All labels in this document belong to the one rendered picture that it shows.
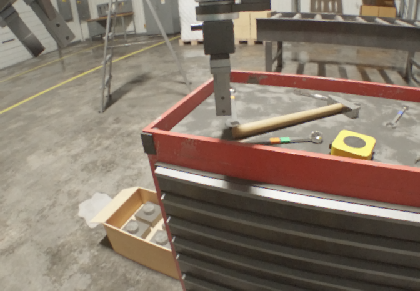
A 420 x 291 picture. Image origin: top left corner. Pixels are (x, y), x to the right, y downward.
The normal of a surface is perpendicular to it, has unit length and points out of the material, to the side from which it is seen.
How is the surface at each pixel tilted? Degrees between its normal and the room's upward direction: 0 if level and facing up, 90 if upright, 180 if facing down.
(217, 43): 90
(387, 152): 0
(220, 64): 90
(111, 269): 0
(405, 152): 0
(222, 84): 120
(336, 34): 90
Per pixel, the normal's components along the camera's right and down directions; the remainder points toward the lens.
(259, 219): -0.18, -0.74
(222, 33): -0.04, 0.47
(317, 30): -0.36, 0.47
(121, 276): -0.07, -0.88
